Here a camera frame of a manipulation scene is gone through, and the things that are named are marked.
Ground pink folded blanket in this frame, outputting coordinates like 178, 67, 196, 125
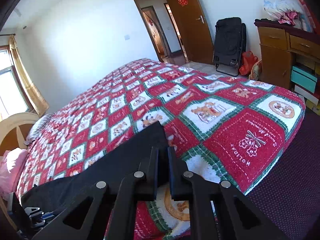
0, 148, 28, 201

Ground window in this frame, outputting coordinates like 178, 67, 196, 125
0, 46, 31, 121

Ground red patchwork cartoon bedspread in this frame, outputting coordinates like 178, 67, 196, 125
15, 57, 306, 240

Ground brown wooden cabinet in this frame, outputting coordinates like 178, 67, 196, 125
254, 19, 319, 89

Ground striped pillow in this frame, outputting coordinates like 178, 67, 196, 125
24, 113, 54, 146

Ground clutter pile on cabinet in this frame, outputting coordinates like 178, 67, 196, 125
264, 0, 319, 33

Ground teal storage box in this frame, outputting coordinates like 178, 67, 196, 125
291, 66, 318, 93

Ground brown wooden door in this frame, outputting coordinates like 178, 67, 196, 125
167, 0, 214, 64

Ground yellow patterned curtain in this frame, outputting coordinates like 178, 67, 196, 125
8, 34, 49, 117

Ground black folded chair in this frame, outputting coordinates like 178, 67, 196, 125
213, 17, 247, 77

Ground black pants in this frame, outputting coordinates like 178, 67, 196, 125
21, 122, 169, 212

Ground red plastic bag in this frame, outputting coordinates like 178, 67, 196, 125
239, 51, 258, 76

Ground cream and brown headboard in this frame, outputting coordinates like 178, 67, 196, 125
0, 113, 39, 157

